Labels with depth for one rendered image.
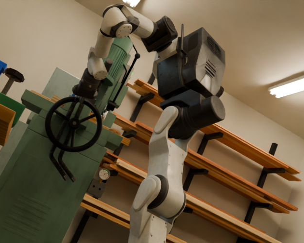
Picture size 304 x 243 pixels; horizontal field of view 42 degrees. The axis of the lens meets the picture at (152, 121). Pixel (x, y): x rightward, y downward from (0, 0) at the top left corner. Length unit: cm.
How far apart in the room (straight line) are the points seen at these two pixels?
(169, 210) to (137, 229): 15
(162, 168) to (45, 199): 79
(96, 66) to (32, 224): 90
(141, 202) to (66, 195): 71
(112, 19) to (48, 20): 343
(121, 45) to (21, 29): 265
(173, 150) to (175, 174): 10
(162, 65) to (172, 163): 50
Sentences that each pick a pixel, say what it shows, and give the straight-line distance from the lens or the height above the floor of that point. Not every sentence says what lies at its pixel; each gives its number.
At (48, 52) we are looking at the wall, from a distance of 497.
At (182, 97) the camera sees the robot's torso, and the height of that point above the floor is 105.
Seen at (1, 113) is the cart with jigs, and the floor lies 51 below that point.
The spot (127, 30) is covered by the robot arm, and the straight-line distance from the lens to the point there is 169.
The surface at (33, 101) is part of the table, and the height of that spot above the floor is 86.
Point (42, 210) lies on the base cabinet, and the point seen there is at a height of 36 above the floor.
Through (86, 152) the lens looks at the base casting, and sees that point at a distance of 224.
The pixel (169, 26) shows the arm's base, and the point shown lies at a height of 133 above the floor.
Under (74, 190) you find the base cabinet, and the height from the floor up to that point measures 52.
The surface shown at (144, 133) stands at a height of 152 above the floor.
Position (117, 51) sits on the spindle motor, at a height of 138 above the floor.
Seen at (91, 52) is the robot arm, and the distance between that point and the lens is 186.
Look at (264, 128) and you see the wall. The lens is 587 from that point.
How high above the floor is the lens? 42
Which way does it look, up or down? 16 degrees up
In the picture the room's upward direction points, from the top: 25 degrees clockwise
